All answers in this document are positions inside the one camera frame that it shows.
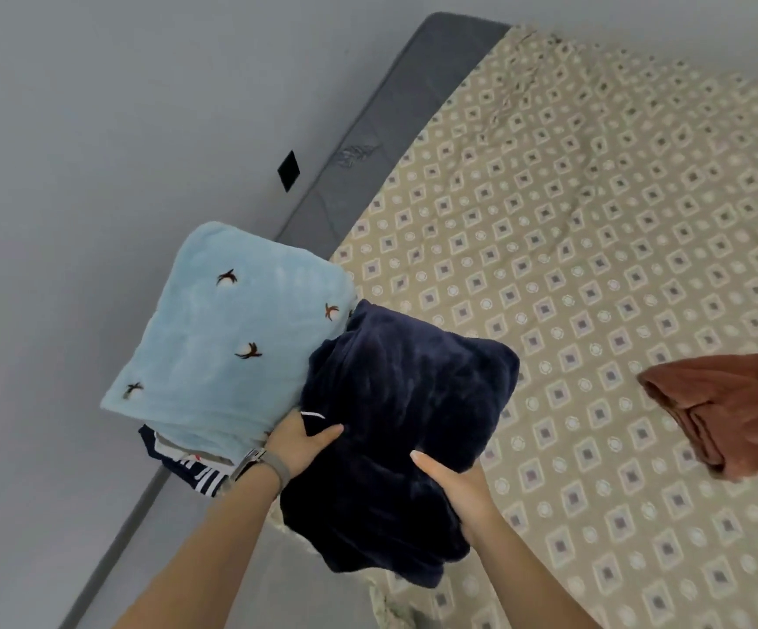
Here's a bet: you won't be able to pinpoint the person's left hand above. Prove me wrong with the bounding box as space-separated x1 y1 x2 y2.
262 408 346 482

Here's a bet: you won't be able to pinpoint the person's right hand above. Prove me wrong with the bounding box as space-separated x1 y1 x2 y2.
408 447 501 532

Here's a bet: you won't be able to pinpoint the navy velvet garment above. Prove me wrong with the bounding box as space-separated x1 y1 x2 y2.
277 300 522 590

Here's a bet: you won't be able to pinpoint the white red-striped zip jacket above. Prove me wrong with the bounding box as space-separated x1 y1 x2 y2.
156 436 242 482

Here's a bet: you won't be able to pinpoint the navy striped track pants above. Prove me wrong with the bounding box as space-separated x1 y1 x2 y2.
138 425 236 501

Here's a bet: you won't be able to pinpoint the light blue fleece garment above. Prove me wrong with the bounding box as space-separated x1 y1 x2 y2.
99 221 360 464

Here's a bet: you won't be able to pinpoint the rust brown garment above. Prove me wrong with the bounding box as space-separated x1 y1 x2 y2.
636 316 758 483

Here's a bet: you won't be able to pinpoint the bed with patterned beige sheet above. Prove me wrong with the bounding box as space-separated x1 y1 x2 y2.
57 11 758 629

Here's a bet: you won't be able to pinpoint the person's left forearm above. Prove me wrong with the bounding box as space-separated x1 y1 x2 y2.
114 465 286 629

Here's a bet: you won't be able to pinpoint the person's right forearm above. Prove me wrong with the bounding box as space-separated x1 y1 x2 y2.
464 504 603 629

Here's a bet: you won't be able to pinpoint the grey band wristwatch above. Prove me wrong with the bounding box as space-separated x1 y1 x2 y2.
230 447 294 493

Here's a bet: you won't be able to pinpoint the black wall socket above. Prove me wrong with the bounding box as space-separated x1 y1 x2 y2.
277 150 302 194

